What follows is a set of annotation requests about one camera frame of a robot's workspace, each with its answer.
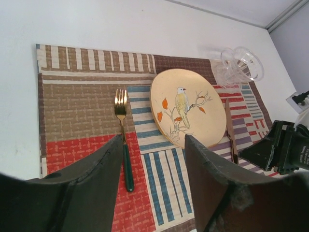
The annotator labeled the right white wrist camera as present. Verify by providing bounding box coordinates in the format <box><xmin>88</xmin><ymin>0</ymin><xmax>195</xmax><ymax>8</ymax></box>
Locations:
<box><xmin>286</xmin><ymin>91</ymin><xmax>309</xmax><ymax>129</ymax></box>

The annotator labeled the clear glass cup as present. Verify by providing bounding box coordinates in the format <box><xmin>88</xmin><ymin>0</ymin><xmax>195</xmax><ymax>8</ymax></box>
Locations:
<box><xmin>214</xmin><ymin>46</ymin><xmax>264</xmax><ymax>88</ymax></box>

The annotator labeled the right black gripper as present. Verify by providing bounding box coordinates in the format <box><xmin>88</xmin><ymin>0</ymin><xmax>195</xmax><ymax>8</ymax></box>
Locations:
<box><xmin>238</xmin><ymin>120</ymin><xmax>309</xmax><ymax>175</ymax></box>

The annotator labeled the dark handled fork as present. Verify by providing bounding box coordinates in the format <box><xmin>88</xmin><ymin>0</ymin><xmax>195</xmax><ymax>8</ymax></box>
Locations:
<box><xmin>114</xmin><ymin>89</ymin><xmax>135</xmax><ymax>192</ymax></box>

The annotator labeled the brown wooden knife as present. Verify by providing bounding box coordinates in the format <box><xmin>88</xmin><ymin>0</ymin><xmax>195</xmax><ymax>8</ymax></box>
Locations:
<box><xmin>225</xmin><ymin>98</ymin><xmax>239</xmax><ymax>164</ymax></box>

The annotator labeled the patchwork striped placemat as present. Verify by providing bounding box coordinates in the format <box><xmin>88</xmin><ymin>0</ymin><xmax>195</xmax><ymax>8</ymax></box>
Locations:
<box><xmin>36</xmin><ymin>44</ymin><xmax>272</xmax><ymax>232</ymax></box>

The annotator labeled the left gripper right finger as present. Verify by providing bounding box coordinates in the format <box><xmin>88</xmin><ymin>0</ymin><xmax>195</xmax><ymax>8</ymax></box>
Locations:
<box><xmin>185</xmin><ymin>135</ymin><xmax>309</xmax><ymax>232</ymax></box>

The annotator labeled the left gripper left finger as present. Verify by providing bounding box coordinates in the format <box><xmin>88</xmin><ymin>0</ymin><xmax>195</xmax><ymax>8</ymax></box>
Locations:
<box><xmin>0</xmin><ymin>135</ymin><xmax>123</xmax><ymax>232</ymax></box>

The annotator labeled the round wooden plate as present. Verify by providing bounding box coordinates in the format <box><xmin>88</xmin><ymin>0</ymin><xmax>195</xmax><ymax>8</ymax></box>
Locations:
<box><xmin>150</xmin><ymin>69</ymin><xmax>226</xmax><ymax>148</ymax></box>

